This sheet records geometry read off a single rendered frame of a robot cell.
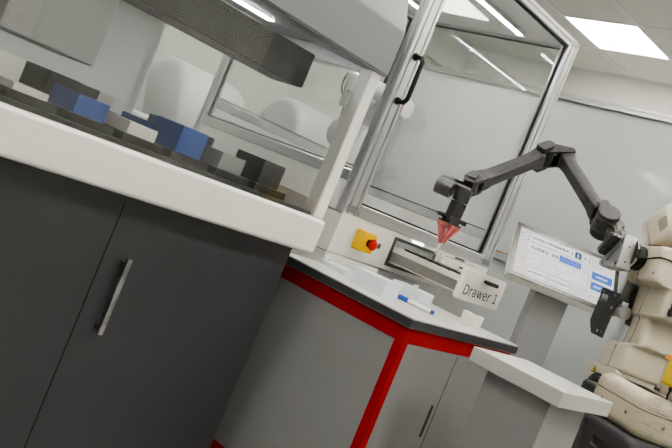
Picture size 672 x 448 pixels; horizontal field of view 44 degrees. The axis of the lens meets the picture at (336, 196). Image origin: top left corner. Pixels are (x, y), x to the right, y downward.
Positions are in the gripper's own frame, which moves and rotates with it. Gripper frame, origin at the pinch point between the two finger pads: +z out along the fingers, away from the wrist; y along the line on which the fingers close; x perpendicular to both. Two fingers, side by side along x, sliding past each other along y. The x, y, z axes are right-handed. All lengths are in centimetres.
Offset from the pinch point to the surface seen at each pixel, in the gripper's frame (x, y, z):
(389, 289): 15.6, 35.7, 19.1
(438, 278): -2.4, -11.1, 12.5
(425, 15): -28, 24, -68
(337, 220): -26.0, 23.6, 8.3
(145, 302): -4, 101, 45
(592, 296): -1, -124, -5
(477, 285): 7.8, -19.8, 9.0
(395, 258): -23.1, -10.7, 13.0
